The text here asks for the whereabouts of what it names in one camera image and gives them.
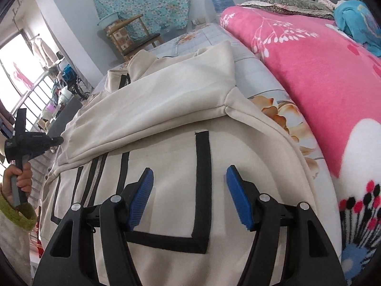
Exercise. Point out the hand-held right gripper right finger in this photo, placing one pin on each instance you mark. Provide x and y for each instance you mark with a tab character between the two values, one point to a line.
238	196

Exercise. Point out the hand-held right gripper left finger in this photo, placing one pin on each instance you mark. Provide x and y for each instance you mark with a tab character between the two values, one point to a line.
144	196

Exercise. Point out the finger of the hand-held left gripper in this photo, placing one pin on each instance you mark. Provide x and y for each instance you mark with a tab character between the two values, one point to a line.
56	141

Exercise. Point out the cream zip jacket black trim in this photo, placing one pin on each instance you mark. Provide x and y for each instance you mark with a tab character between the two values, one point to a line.
178	116

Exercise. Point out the person's left forearm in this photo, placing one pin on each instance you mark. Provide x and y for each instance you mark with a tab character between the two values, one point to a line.
12	244

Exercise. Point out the person's left hand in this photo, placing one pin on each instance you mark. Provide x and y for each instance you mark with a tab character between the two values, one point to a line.
26	178

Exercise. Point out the metal window railing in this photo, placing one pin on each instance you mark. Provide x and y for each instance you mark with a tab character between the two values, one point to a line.
38	169

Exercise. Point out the hanging dark garment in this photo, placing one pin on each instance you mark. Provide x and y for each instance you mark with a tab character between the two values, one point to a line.
4	116

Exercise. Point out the pile of household clutter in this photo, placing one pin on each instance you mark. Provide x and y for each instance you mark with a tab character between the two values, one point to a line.
64	77

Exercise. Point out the hanging pink garment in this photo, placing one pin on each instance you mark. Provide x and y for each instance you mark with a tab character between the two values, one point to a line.
22	76

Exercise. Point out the hanging cream coat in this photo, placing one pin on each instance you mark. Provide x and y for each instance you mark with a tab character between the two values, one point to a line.
44	52

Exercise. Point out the patterned chair cushion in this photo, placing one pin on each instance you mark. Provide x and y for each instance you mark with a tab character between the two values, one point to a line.
120	40

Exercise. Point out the floral plaid tablecloth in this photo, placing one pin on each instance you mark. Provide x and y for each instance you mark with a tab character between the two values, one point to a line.
253	74

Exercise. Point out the wooden chair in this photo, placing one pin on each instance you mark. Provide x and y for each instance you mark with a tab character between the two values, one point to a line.
140	41

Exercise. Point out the teal plastic basin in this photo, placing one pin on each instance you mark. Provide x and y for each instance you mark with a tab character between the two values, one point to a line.
107	20

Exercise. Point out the pink floral blanket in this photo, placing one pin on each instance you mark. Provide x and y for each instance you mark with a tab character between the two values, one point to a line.
312	80

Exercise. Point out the teal floral hanging cloth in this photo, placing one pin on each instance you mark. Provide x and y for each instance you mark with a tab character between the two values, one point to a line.
143	0

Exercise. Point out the grey patterned pillow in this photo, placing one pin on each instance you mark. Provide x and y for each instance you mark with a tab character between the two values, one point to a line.
285	4

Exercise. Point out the turquoise printed cloth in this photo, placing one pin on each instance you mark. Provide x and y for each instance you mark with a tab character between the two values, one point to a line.
354	20

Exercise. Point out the white printed cloth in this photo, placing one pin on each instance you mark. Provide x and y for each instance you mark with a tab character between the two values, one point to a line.
326	1

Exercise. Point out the white wall socket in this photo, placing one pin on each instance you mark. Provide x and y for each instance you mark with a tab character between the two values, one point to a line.
198	20

